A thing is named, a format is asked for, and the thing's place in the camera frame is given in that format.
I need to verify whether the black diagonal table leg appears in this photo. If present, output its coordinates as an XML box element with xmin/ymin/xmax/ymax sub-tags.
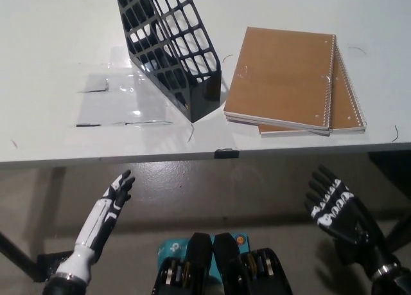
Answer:
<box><xmin>0</xmin><ymin>230</ymin><xmax>36</xmax><ymax>282</ymax></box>
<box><xmin>383</xmin><ymin>211</ymin><xmax>411</xmax><ymax>254</ymax></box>

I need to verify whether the transparent plastic sheet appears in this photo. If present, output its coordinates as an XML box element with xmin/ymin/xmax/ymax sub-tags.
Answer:
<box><xmin>66</xmin><ymin>62</ymin><xmax>176</xmax><ymax>129</ymax></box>

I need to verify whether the brown spiral notebook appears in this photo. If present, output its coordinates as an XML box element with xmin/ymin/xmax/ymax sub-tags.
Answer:
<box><xmin>258</xmin><ymin>39</ymin><xmax>367</xmax><ymax>138</ymax></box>
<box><xmin>223</xmin><ymin>26</ymin><xmax>337</xmax><ymax>131</ymax></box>

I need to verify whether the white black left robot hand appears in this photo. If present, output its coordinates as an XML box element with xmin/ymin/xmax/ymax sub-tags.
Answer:
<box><xmin>56</xmin><ymin>169</ymin><xmax>136</xmax><ymax>282</ymax></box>

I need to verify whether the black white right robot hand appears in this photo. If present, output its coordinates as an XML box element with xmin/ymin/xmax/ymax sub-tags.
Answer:
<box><xmin>303</xmin><ymin>165</ymin><xmax>401</xmax><ymax>273</ymax></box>

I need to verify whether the black tape on table edge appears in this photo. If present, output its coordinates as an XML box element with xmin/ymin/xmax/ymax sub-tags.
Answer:
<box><xmin>214</xmin><ymin>148</ymin><xmax>240</xmax><ymax>159</ymax></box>

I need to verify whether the black lattice book holder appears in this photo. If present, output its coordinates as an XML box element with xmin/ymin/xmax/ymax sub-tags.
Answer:
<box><xmin>114</xmin><ymin>0</ymin><xmax>223</xmax><ymax>123</ymax></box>

